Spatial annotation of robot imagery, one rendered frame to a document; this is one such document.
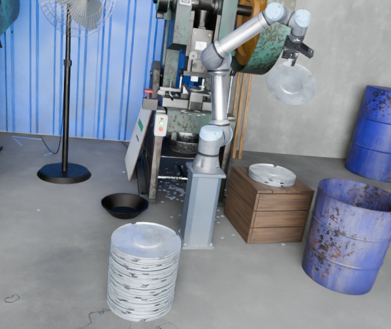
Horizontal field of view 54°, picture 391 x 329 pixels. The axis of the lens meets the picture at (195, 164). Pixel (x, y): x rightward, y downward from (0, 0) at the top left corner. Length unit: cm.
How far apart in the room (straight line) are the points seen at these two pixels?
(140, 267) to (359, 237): 105
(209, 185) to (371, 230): 82
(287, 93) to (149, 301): 140
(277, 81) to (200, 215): 89
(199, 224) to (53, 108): 226
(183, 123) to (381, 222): 134
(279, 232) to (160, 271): 104
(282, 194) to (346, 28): 259
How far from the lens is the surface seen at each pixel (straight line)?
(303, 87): 230
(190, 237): 217
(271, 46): 253
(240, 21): 313
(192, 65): 265
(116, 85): 387
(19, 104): 402
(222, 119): 213
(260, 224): 232
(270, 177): 234
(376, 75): 476
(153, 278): 159
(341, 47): 448
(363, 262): 210
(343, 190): 234
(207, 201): 209
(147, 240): 163
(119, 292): 167
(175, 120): 256
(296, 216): 241
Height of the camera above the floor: 113
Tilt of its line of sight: 19 degrees down
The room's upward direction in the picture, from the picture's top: 8 degrees clockwise
